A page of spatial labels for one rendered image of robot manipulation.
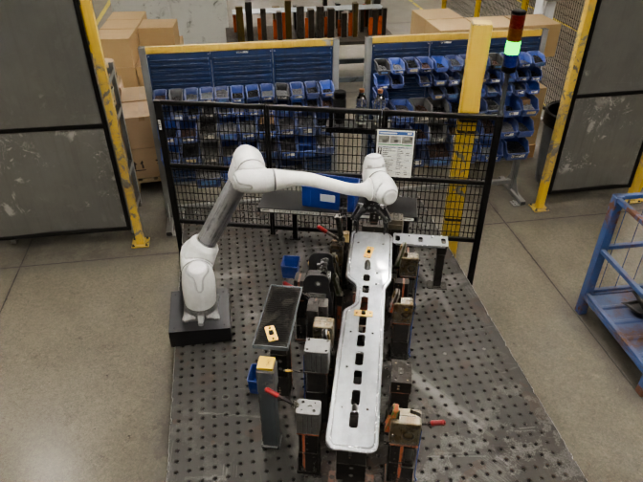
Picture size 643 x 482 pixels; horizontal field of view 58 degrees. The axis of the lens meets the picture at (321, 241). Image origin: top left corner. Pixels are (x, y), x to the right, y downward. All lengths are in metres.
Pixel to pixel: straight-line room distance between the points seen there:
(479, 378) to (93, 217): 3.29
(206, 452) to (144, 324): 1.83
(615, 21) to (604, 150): 1.13
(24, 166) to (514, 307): 3.70
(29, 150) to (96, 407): 1.98
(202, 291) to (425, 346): 1.11
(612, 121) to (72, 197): 4.43
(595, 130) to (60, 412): 4.54
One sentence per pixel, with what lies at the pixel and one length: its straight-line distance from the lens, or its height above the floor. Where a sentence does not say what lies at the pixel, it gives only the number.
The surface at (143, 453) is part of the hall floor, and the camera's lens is 3.50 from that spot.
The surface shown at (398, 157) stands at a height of 1.28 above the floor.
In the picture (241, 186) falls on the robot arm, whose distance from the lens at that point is 2.58.
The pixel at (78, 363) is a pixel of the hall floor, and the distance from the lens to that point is 4.08.
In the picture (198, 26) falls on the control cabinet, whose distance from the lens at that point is 9.21.
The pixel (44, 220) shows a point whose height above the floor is 0.29.
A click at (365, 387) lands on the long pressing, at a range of 2.32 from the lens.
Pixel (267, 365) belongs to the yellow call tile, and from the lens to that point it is 2.18.
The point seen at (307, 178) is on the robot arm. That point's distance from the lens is 2.61.
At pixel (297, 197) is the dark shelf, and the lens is 3.39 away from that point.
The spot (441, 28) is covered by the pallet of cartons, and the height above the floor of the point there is 1.35.
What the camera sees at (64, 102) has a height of 1.24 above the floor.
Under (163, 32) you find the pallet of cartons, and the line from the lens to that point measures 7.03.
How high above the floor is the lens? 2.74
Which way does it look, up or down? 35 degrees down
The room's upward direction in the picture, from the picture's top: straight up
